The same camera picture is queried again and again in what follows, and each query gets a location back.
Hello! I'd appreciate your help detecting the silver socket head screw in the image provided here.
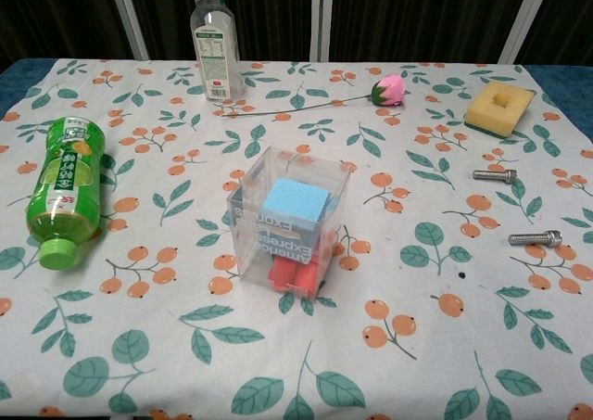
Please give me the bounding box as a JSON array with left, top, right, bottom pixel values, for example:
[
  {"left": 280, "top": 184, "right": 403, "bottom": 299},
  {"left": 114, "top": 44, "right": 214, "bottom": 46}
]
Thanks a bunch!
[
  {"left": 472, "top": 168, "right": 518, "bottom": 185},
  {"left": 508, "top": 229, "right": 564, "bottom": 248}
]

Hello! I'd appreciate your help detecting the light blue printed cube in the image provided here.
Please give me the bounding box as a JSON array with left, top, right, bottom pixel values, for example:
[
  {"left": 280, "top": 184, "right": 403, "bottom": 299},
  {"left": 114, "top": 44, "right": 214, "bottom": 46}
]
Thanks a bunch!
[{"left": 252, "top": 177, "right": 331, "bottom": 266}]

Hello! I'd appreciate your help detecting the clear plastic cube box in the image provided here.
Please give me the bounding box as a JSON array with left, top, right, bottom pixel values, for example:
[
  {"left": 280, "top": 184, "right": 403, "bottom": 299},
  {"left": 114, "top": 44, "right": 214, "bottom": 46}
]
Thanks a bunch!
[{"left": 225, "top": 146, "right": 357, "bottom": 299}]

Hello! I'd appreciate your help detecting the red block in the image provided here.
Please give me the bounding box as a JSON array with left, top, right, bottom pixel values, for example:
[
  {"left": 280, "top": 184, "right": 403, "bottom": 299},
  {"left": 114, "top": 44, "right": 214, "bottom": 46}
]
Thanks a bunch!
[{"left": 267, "top": 238, "right": 334, "bottom": 297}]

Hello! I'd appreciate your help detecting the pink artificial rose stem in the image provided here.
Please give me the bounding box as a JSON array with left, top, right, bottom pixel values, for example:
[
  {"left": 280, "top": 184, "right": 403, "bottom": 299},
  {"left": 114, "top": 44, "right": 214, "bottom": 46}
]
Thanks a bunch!
[{"left": 213, "top": 72, "right": 409, "bottom": 119}]

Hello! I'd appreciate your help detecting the clear plastic bottle white label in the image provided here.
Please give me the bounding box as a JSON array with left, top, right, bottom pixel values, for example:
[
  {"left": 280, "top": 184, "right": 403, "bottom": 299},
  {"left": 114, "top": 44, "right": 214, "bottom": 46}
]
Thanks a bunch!
[{"left": 189, "top": 0, "right": 246, "bottom": 102}]

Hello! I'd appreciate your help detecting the black pleated curtain panel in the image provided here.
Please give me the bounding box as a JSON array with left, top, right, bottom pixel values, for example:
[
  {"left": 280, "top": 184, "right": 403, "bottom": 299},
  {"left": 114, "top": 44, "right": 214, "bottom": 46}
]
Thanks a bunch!
[
  {"left": 0, "top": 0, "right": 138, "bottom": 69},
  {"left": 518, "top": 0, "right": 593, "bottom": 67},
  {"left": 124, "top": 0, "right": 314, "bottom": 62},
  {"left": 331, "top": 0, "right": 538, "bottom": 64}
]

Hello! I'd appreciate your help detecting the yellow sponge with square hole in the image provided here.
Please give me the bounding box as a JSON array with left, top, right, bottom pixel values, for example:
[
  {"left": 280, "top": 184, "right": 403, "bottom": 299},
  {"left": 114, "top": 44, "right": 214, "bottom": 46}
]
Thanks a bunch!
[{"left": 464, "top": 83, "right": 535, "bottom": 139}]

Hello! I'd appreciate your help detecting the floral leaf fruit tablecloth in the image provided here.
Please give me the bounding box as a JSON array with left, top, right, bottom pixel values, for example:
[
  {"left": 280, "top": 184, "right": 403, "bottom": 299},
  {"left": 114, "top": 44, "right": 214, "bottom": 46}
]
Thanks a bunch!
[{"left": 0, "top": 57, "right": 593, "bottom": 420}]

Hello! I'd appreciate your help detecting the green tea plastic bottle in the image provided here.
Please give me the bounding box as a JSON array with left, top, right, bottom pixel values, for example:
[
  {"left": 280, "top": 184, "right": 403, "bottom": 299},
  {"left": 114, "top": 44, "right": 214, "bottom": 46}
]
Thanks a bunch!
[{"left": 25, "top": 116, "right": 107, "bottom": 272}]

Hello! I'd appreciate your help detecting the white metal partition post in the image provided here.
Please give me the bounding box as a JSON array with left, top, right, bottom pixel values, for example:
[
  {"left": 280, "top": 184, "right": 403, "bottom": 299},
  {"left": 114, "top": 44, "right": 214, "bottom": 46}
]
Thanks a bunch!
[
  {"left": 309, "top": 0, "right": 334, "bottom": 62},
  {"left": 498, "top": 0, "right": 555, "bottom": 65},
  {"left": 105, "top": 0, "right": 150, "bottom": 60}
]

